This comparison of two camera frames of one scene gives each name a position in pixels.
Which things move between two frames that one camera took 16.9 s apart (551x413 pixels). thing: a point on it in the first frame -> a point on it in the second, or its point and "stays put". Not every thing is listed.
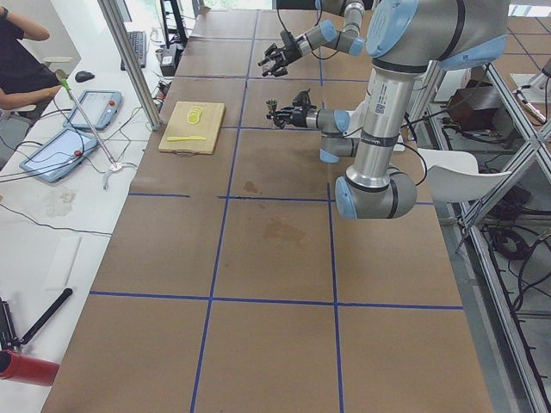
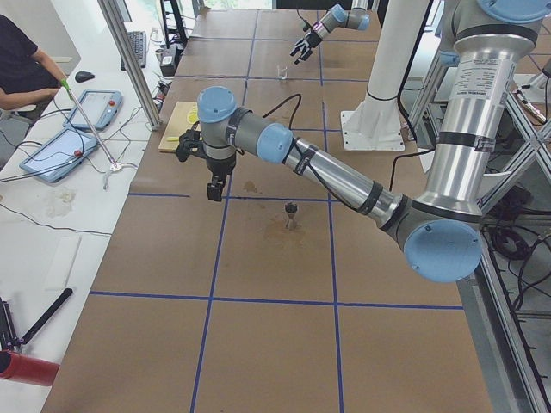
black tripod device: x=8 y=338 stays put
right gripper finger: x=268 y=53 -> x=297 y=47
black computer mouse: x=83 y=76 stays put
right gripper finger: x=278 y=70 -> x=306 y=54
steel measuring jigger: x=271 y=103 -> x=291 y=208
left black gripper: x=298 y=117 -> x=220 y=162
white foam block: x=63 y=262 stays put
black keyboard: x=138 y=41 stays put
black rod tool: x=53 y=307 stays put
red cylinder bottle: x=27 y=370 stays put
